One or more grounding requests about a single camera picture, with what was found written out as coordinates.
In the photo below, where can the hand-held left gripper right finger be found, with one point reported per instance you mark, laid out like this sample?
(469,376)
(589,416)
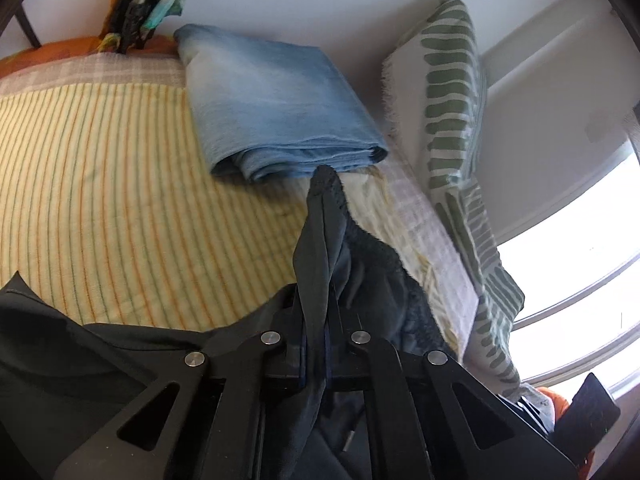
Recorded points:
(336,360)

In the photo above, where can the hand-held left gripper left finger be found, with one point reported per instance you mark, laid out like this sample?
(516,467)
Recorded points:
(294,360)

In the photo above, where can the black pants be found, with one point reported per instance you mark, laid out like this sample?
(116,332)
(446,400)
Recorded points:
(320,240)

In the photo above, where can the window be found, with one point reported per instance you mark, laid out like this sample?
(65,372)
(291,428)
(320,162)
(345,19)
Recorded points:
(575,270)

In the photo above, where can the yellow striped bedspread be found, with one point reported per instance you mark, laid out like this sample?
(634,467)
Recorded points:
(110,185)

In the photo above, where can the folded light blue cloth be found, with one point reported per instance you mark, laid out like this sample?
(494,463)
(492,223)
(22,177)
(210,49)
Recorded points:
(280,95)

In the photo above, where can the green patterned white pillow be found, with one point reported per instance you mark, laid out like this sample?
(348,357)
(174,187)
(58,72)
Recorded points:
(450,85)

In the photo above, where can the folded metal stand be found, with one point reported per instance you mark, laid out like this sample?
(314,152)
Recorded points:
(132,15)

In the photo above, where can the orange bed sheet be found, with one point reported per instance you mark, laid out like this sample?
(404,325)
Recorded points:
(55,50)

